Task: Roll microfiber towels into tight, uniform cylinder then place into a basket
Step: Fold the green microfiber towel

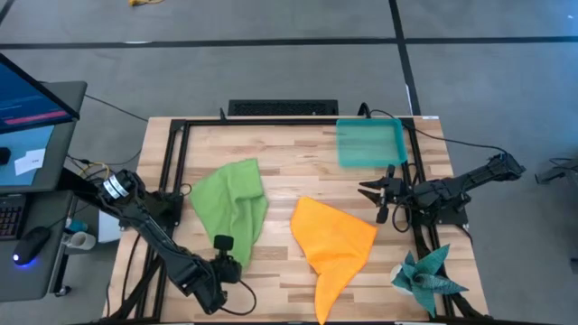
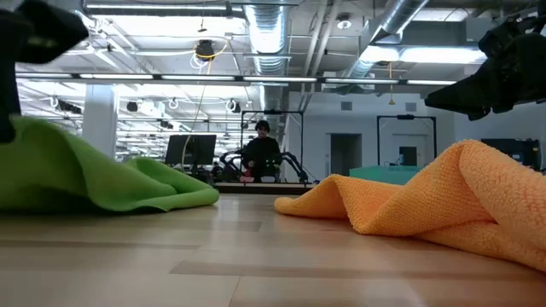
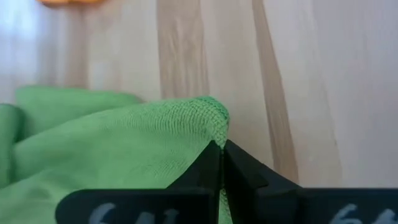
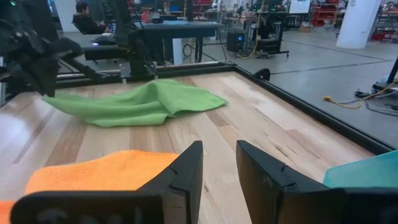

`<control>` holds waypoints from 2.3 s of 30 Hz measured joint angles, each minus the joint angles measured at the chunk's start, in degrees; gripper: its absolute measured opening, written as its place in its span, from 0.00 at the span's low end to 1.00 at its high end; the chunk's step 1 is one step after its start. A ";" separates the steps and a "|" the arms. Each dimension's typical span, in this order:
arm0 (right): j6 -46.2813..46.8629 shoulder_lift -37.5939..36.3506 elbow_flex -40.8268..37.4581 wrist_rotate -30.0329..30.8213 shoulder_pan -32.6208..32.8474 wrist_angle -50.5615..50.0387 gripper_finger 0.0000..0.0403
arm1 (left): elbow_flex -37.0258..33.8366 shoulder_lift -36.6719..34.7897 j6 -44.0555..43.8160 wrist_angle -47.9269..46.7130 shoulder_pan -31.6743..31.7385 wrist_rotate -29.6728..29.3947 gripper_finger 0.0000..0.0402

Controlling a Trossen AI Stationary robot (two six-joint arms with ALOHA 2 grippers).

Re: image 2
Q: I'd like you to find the black ceiling cable reel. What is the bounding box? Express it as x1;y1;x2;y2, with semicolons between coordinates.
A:
195;39;217;61

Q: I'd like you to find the long LED light bar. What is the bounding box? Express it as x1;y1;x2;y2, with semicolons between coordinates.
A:
15;72;458;86

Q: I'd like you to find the yellow hanging pendant cord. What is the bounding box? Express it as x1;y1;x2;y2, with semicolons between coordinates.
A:
388;62;396;107

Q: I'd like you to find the black gantry frame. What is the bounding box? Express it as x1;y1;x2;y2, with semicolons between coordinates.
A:
240;109;305;180
376;114;438;168

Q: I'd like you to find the silver smooth ceiling duct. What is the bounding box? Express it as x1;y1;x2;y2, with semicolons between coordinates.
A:
336;0;431;93

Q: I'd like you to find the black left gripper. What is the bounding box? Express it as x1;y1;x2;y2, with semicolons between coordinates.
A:
0;0;90;144

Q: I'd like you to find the black equipment screen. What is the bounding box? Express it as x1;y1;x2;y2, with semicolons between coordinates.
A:
480;137;543;171

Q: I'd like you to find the black computer monitor back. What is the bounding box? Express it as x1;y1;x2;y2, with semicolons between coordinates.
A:
165;134;218;176

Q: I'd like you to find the black aluminium table frame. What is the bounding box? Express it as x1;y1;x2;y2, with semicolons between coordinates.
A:
212;182;317;196

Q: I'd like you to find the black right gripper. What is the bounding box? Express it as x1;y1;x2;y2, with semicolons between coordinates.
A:
424;12;546;122

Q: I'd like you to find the silver ribbed ceiling duct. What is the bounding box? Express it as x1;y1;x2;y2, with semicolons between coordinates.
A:
242;0;292;129

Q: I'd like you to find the orange microfiber towel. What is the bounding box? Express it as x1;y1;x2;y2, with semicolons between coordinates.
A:
273;139;546;274

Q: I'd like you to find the green microfiber towel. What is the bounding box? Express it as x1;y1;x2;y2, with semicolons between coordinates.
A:
0;114;221;214

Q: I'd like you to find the white square pillar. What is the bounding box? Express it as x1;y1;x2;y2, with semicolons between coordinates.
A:
81;84;119;159

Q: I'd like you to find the person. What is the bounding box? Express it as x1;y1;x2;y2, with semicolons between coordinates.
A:
241;119;283;183

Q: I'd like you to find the teal plastic basket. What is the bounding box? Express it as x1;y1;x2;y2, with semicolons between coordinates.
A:
349;165;424;186

